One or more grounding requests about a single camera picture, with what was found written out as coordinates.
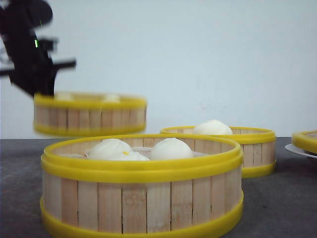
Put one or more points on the left white steamed bun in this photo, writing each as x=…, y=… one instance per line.
x=108, y=147

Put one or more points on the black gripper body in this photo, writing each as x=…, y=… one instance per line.
x=34, y=71

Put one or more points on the white plate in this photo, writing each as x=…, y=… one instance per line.
x=299, y=151

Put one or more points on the white bun in left basket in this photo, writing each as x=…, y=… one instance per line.
x=63, y=96

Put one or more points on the white bun in basket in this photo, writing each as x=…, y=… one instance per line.
x=213, y=127
x=63, y=96

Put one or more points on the right white steamed bun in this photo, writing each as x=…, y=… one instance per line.
x=171, y=148

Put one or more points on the white steamed bun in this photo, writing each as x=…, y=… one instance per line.
x=171, y=148
x=108, y=147

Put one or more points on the front yellow-dotted steamed bun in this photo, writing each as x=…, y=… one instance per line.
x=127, y=156

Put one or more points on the bamboo steamer basket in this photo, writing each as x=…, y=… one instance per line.
x=258, y=146
x=88, y=115
x=200, y=197

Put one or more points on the white bun in right basket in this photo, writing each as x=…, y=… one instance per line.
x=213, y=127

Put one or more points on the woven bamboo steamer lid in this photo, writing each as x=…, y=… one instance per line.
x=306, y=140

